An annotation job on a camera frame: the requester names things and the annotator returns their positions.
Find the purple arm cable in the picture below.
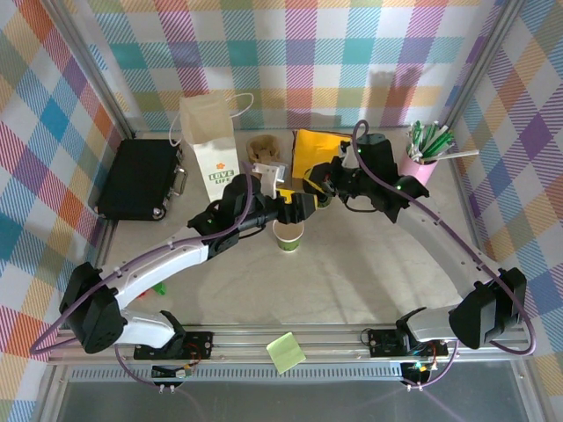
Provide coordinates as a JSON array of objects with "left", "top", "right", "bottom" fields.
[
  {"left": 29, "top": 174, "right": 260, "bottom": 390},
  {"left": 354, "top": 119, "right": 538, "bottom": 392}
]

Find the aluminium side rail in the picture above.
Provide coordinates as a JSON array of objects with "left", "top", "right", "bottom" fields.
[{"left": 449, "top": 156, "right": 486, "bottom": 261}]

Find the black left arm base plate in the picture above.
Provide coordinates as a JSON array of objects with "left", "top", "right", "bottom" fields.
[{"left": 134, "top": 329, "right": 216, "bottom": 360}]

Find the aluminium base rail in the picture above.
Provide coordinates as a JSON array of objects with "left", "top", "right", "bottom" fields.
[{"left": 46, "top": 324, "right": 536, "bottom": 365}]

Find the pink straw holder cup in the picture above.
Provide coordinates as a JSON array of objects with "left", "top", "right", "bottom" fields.
[{"left": 398, "top": 147, "right": 439, "bottom": 186}]

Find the small circuit board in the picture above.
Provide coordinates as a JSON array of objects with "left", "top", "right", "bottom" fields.
[
  {"left": 151, "top": 363, "right": 194, "bottom": 380},
  {"left": 402, "top": 360, "right": 436, "bottom": 380}
]

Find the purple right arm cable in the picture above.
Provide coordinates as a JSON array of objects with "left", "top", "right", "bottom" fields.
[{"left": 354, "top": 119, "right": 538, "bottom": 392}]

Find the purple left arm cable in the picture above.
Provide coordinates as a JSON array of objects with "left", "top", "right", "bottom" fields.
[{"left": 29, "top": 174, "right": 260, "bottom": 390}]

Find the slotted grey cable duct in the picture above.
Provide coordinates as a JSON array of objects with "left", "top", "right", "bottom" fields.
[{"left": 65, "top": 367, "right": 406, "bottom": 382}]

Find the brown pulp cup carrier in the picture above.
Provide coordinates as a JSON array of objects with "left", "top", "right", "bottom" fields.
[{"left": 245, "top": 135, "right": 282, "bottom": 167}]

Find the green white striped straw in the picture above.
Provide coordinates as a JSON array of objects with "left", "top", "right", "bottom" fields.
[{"left": 407, "top": 121, "right": 424, "bottom": 157}]

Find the aluminium frame post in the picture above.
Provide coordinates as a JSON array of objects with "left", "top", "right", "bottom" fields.
[
  {"left": 442, "top": 0, "right": 527, "bottom": 128},
  {"left": 52, "top": 0, "right": 135, "bottom": 140}
]

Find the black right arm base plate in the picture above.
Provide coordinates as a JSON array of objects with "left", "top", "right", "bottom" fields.
[{"left": 367, "top": 327, "right": 450, "bottom": 358}]

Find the black carrying case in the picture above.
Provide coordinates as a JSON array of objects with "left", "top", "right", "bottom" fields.
[{"left": 95, "top": 139, "right": 189, "bottom": 222}]

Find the white wrapped straw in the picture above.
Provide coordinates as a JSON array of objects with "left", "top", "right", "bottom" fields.
[{"left": 421, "top": 149, "right": 479, "bottom": 164}]

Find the white green printed paper bag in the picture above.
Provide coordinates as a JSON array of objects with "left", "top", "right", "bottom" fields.
[{"left": 169, "top": 91, "right": 255, "bottom": 204}]

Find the green sticky note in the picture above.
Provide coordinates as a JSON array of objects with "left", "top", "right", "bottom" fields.
[{"left": 266, "top": 331, "right": 306, "bottom": 375}]

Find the yellow cardboard box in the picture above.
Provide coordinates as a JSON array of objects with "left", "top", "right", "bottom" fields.
[{"left": 290, "top": 128, "right": 353, "bottom": 181}]

